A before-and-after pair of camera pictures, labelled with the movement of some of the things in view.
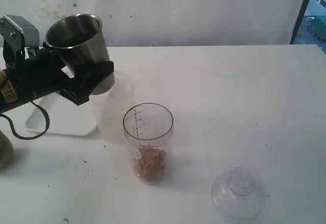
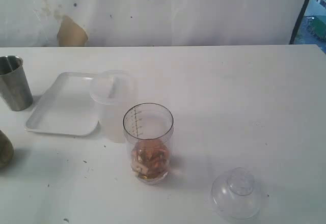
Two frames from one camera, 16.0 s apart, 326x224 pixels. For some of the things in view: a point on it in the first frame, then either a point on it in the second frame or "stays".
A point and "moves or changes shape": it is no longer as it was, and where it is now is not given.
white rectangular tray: (66, 118) stays
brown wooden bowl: (6, 152) stays
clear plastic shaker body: (148, 130) stays
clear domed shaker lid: (237, 193) stays
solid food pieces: (149, 165) moves or changes shape
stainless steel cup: (79, 40) moves or changes shape
